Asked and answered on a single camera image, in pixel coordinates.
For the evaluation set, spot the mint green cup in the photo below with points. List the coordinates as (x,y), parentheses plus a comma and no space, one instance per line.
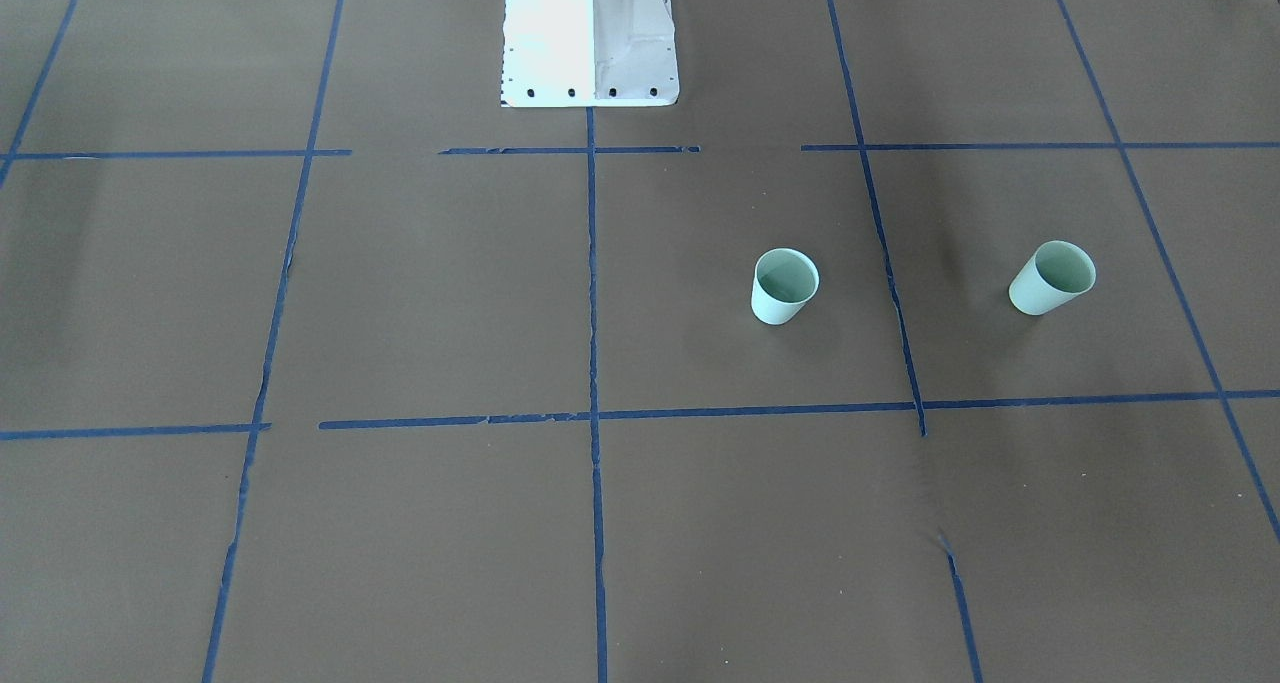
(784,281)
(1055,274)

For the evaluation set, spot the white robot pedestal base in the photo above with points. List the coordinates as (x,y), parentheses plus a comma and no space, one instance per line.
(563,53)

